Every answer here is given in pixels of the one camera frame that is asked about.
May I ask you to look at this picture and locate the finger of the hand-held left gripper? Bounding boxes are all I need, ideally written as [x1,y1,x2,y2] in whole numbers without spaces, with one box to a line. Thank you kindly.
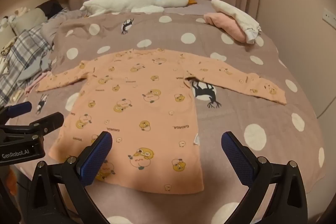
[0,102,32,121]
[0,112,65,141]

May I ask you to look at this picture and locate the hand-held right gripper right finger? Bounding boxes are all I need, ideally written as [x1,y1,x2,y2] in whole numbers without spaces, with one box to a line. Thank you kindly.
[221,131,308,224]

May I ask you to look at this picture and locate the lavender quilt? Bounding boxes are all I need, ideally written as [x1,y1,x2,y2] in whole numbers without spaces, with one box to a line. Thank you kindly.
[42,7,87,43]

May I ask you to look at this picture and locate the pink folded cloth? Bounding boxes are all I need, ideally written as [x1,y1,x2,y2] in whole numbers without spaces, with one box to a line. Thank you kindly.
[203,12,250,43]

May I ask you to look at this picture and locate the dark cloth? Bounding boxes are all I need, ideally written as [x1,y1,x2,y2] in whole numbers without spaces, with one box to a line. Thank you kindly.
[35,0,66,18]

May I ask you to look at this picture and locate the orange cartoon print shirt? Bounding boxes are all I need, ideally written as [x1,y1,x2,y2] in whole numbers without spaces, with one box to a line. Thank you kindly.
[35,48,287,194]

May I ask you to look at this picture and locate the pink and white clothes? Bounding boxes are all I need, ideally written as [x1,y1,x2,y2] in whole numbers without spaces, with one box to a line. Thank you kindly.
[211,0,262,44]

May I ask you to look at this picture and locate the plaid cloth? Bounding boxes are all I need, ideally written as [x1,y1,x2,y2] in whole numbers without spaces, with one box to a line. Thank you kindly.
[0,27,54,106]

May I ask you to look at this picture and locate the mauve polka dot blanket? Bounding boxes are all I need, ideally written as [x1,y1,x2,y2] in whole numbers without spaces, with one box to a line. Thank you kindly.
[13,0,326,224]

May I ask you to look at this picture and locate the beige pillow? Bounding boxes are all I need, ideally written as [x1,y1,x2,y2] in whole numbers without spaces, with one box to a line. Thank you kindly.
[10,7,49,35]

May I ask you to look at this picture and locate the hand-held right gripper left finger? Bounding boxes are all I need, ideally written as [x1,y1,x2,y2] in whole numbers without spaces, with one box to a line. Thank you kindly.
[26,131,113,224]

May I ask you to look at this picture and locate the pale pink cloth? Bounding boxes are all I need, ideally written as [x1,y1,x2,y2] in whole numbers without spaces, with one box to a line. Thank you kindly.
[25,72,53,94]

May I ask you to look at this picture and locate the grey cloth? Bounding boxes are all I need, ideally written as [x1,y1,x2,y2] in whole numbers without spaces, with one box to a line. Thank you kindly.
[16,55,53,83]

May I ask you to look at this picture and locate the white goose plush toy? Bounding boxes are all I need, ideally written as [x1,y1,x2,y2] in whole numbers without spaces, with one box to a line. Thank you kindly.
[80,0,197,16]

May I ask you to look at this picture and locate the white wall outlet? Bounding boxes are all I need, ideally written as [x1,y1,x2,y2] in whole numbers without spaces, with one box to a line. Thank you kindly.
[322,7,336,24]

